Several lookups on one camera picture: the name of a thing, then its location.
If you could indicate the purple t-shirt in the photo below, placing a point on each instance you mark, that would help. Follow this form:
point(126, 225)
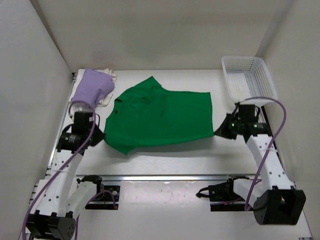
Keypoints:
point(92, 85)

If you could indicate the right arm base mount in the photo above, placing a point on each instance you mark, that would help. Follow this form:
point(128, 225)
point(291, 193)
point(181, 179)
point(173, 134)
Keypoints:
point(222, 197)

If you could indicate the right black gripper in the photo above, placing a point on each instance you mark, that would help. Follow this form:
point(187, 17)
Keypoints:
point(227, 127)

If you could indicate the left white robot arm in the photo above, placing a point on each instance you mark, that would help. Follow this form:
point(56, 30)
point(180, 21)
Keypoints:
point(52, 214)

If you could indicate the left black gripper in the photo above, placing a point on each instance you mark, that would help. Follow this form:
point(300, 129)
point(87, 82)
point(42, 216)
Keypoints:
point(93, 138)

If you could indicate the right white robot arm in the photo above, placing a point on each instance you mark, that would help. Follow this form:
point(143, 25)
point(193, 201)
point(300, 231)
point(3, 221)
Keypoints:
point(271, 195)

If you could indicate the green t-shirt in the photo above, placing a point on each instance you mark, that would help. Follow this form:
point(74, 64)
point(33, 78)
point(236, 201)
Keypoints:
point(148, 115)

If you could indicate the white plastic basket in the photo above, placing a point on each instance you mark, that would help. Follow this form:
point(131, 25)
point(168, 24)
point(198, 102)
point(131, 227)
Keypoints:
point(248, 77)

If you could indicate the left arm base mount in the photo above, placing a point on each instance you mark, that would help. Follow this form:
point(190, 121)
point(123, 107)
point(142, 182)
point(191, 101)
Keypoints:
point(107, 195)

